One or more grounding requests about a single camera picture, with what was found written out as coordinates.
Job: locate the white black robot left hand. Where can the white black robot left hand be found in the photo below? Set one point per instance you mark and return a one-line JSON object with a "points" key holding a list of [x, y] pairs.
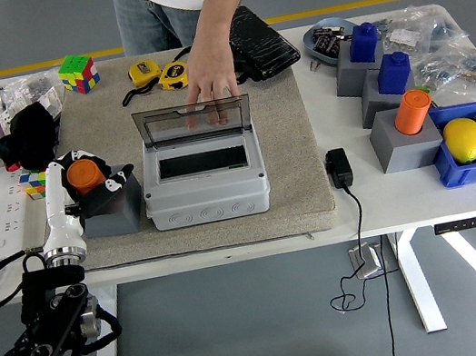
{"points": [[59, 209]]}

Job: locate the person's left hand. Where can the person's left hand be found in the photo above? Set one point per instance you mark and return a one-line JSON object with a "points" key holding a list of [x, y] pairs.
{"points": [[210, 72]]}

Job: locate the orange cylindrical battery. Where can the orange cylindrical battery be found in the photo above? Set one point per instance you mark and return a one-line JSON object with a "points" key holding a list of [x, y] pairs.
{"points": [[412, 112], [83, 177]]}

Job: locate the smoky transparent hinged lid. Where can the smoky transparent hinged lid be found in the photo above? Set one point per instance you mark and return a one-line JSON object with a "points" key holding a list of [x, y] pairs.
{"points": [[165, 128]]}

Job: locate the grey plastic junction box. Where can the grey plastic junction box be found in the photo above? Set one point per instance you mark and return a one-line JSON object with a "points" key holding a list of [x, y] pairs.
{"points": [[209, 197]]}

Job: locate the person's left forearm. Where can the person's left forearm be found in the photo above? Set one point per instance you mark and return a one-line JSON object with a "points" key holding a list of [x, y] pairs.
{"points": [[225, 0]]}

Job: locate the yellow tape measure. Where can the yellow tape measure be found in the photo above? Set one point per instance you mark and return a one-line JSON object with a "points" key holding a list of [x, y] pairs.
{"points": [[143, 72], [175, 76]]}

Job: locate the small Rubik's cube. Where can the small Rubik's cube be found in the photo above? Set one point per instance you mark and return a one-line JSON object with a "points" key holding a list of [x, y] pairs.
{"points": [[34, 184]]}

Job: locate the white power strip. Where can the white power strip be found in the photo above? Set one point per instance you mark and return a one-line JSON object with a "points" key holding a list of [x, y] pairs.
{"points": [[1, 220]]}

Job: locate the grey cube holder round socket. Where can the grey cube holder round socket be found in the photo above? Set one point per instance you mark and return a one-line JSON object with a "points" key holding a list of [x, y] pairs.
{"points": [[126, 211], [404, 151]]}

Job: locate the black cloth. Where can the black cloth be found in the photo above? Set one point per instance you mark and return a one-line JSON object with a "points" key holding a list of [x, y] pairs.
{"points": [[32, 136]]}

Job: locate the grey-brown mat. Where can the grey-brown mat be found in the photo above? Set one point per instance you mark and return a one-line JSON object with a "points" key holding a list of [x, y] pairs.
{"points": [[285, 132]]}

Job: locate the blue-grey dish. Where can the blue-grey dish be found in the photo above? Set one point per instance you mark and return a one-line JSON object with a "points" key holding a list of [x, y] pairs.
{"points": [[311, 43]]}

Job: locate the small white plastic part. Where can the small white plastic part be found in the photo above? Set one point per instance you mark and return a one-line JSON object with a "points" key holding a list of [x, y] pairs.
{"points": [[51, 100]]}

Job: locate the clear bags small parts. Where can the clear bags small parts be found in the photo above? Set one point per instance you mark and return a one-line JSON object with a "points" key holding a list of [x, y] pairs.
{"points": [[35, 87]]}

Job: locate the large Rubik's cube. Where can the large Rubik's cube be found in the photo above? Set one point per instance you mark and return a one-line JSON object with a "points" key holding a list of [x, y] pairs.
{"points": [[79, 74]]}

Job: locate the black table control panel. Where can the black table control panel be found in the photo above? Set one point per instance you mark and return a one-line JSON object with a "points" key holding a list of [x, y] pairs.
{"points": [[467, 223]]}

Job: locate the blue plastic block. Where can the blue plastic block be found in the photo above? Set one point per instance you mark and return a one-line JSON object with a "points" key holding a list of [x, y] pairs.
{"points": [[394, 74], [364, 42]]}

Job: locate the black power adapter plug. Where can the black power adapter plug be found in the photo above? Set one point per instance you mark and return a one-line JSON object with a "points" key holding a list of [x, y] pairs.
{"points": [[339, 167]]}

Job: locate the silver metal floor device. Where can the silver metal floor device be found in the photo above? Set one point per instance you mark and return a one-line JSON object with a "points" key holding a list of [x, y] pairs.
{"points": [[365, 261]]}

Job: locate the clear bag white label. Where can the clear bag white label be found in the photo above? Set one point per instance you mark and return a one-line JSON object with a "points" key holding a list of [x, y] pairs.
{"points": [[402, 36]]}

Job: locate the small green part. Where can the small green part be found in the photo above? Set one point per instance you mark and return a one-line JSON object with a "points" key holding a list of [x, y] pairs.
{"points": [[423, 89]]}

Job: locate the yellow lemon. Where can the yellow lemon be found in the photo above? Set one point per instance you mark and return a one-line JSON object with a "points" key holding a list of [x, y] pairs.
{"points": [[464, 140]]}

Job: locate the clear bag blue components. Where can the clear bag blue components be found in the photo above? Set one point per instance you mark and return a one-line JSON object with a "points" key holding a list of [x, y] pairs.
{"points": [[448, 35]]}

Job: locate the large clear bag of components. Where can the large clear bag of components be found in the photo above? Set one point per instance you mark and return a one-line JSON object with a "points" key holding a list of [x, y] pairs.
{"points": [[463, 71]]}

